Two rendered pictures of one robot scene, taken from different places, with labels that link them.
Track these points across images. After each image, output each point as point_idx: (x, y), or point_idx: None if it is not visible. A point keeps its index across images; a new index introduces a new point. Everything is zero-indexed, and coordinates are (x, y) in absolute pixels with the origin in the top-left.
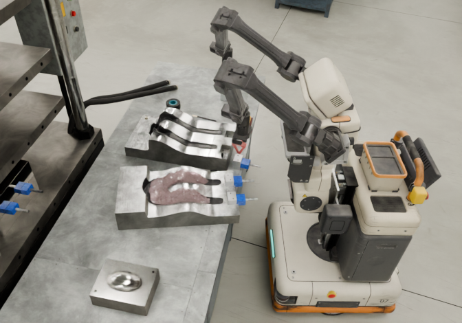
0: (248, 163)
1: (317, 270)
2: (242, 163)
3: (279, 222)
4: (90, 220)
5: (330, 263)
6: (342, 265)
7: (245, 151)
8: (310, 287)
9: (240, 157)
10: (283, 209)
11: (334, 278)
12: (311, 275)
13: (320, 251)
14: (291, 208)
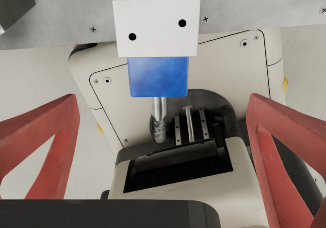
0: (142, 94)
1: (126, 113)
2: (134, 59)
3: (214, 36)
4: None
5: (147, 127)
6: (129, 157)
7: (302, 19)
8: (92, 106)
9: (165, 50)
10: (250, 38)
11: (122, 134)
12: (112, 105)
13: (168, 111)
14: (257, 54)
